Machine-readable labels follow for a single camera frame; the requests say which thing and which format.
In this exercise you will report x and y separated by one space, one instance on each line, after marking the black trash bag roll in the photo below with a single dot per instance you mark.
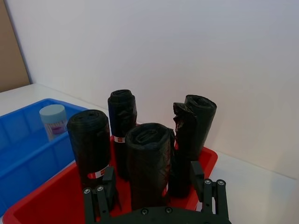
194 130
121 116
90 144
149 163

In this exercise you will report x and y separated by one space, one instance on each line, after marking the brown board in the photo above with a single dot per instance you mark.
11 51

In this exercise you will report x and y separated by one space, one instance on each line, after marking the clear jar with blue lid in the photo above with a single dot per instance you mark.
54 121

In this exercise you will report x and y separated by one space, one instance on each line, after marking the red plastic bin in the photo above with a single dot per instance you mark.
58 203

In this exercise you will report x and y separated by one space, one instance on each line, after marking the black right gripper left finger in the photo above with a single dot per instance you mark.
109 186

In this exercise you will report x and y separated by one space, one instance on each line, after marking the blue plastic bin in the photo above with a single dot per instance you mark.
21 158

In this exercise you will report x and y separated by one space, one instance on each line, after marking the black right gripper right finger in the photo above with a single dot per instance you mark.
197 177

